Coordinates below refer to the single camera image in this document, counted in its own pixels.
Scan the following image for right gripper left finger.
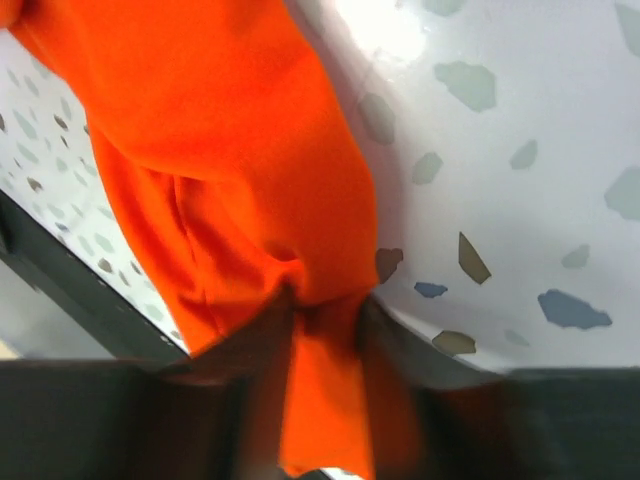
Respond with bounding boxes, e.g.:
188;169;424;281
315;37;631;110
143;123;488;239
1;288;295;479

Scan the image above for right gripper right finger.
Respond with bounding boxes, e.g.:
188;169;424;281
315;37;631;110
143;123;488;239
357;298;639;479

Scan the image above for orange t-shirt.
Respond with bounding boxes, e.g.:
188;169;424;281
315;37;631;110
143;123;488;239
1;1;379;479

